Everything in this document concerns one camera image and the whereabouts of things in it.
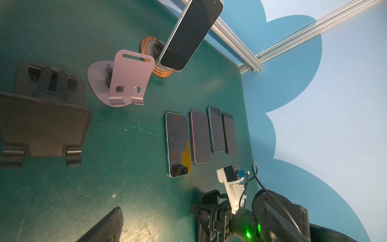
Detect grey round rear stand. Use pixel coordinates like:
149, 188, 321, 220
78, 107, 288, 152
87, 49, 155, 108

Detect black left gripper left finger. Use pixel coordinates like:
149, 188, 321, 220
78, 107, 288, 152
77, 207, 124, 242

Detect phone with light green edge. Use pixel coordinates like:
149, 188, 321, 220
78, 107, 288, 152
165, 112, 192, 178

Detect purple phone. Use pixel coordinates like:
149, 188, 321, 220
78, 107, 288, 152
190, 110, 211, 164

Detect black phone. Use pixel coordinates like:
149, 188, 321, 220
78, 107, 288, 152
222, 113, 237, 154
158, 0, 224, 71
208, 106, 225, 153

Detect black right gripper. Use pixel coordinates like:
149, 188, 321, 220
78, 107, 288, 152
191, 190, 237, 242

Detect aluminium back frame rail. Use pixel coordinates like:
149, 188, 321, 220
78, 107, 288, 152
178, 0, 264, 73

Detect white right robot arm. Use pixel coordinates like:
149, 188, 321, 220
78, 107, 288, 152
192, 190, 354, 242

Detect black rectangular phone stand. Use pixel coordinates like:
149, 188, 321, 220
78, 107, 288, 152
1, 61, 92, 169

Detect wooden round phone stand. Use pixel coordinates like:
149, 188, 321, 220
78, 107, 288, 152
139, 36, 174, 79

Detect black phone on wooden stand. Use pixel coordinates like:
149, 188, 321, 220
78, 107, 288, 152
158, 0, 224, 71

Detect aluminium right corner post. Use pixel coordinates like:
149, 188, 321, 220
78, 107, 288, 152
236, 1, 381, 64

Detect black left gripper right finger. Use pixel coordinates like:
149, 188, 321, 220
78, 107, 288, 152
261, 203, 310, 242

